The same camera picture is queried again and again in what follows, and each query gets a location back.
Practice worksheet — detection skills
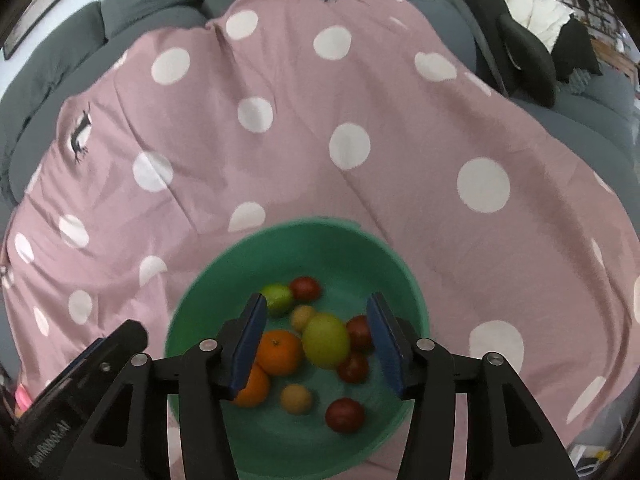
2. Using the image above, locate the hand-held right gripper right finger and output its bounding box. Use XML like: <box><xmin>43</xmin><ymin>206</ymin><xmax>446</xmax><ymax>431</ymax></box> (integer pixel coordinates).
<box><xmin>366</xmin><ymin>292</ymin><xmax>581</xmax><ymax>480</ymax></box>

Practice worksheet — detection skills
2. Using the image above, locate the orange mandarin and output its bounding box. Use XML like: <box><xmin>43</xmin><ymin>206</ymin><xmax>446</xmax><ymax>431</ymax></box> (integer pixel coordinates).
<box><xmin>232</xmin><ymin>362</ymin><xmax>271</xmax><ymax>408</ymax></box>
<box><xmin>256</xmin><ymin>330</ymin><xmax>304</xmax><ymax>377</ymax></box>

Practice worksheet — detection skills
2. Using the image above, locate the large green oval citrus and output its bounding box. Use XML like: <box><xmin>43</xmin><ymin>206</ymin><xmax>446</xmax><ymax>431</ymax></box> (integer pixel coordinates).
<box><xmin>301</xmin><ymin>312</ymin><xmax>351</xmax><ymax>371</ymax></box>

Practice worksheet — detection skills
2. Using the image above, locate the grey sofa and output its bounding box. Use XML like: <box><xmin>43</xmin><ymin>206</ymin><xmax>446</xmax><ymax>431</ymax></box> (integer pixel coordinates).
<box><xmin>0</xmin><ymin>0</ymin><xmax>640</xmax><ymax>241</ymax></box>

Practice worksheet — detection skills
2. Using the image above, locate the pink polka dot blanket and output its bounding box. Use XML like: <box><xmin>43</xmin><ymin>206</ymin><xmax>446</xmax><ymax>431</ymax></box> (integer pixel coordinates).
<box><xmin>0</xmin><ymin>0</ymin><xmax>640</xmax><ymax>480</ymax></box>

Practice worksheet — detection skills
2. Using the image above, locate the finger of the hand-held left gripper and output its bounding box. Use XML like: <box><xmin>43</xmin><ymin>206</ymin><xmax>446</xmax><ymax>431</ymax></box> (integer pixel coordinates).
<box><xmin>100</xmin><ymin>319</ymin><xmax>152</xmax><ymax>386</ymax></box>

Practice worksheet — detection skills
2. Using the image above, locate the white cloth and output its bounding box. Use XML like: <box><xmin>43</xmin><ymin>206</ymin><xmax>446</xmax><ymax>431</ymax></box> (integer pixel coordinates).
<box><xmin>475</xmin><ymin>0</ymin><xmax>576</xmax><ymax>53</ymax></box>

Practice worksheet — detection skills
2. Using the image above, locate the black cushion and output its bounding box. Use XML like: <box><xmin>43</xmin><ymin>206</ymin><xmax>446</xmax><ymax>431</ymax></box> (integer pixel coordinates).
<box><xmin>497</xmin><ymin>12</ymin><xmax>558</xmax><ymax>108</ymax></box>

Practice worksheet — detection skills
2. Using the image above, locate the black cloth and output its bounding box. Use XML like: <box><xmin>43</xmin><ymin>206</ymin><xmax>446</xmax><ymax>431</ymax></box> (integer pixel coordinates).
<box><xmin>452</xmin><ymin>0</ymin><xmax>603</xmax><ymax>83</ymax></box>

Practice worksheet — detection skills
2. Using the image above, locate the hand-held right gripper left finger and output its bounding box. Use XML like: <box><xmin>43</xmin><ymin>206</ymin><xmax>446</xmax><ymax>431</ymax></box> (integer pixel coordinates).
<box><xmin>65</xmin><ymin>292</ymin><xmax>268</xmax><ymax>480</ymax></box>

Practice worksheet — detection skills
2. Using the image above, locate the green plastic bowl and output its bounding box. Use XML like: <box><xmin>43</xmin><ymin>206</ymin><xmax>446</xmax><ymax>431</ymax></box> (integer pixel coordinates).
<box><xmin>164</xmin><ymin>217</ymin><xmax>431</xmax><ymax>480</ymax></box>

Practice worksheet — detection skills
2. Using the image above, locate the yellow-green cherry tomato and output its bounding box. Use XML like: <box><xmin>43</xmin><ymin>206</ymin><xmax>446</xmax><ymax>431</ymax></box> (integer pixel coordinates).
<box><xmin>261</xmin><ymin>283</ymin><xmax>295</xmax><ymax>317</ymax></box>

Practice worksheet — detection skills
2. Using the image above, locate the red cherry tomato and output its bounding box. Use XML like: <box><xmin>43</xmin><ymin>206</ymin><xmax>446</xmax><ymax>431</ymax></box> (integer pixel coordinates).
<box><xmin>346</xmin><ymin>315</ymin><xmax>373</xmax><ymax>353</ymax></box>
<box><xmin>336</xmin><ymin>351</ymin><xmax>371</xmax><ymax>385</ymax></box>
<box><xmin>325</xmin><ymin>397</ymin><xmax>366</xmax><ymax>433</ymax></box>
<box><xmin>290</xmin><ymin>276</ymin><xmax>322</xmax><ymax>303</ymax></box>

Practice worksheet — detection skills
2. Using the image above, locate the grey knitted cloth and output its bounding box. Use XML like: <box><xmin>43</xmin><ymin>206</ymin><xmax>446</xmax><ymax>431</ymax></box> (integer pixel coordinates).
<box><xmin>559</xmin><ymin>67</ymin><xmax>592</xmax><ymax>97</ymax></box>

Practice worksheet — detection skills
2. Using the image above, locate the tan yellow cherry tomato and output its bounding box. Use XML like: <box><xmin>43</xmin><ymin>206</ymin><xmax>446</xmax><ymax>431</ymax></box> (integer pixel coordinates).
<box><xmin>280</xmin><ymin>384</ymin><xmax>314</xmax><ymax>416</ymax></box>
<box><xmin>290</xmin><ymin>305</ymin><xmax>317</xmax><ymax>333</ymax></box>

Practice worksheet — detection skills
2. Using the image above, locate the wooden cabinet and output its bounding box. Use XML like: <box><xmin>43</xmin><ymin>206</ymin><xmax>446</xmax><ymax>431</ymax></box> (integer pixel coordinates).
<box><xmin>592</xmin><ymin>35</ymin><xmax>640</xmax><ymax>86</ymax></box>

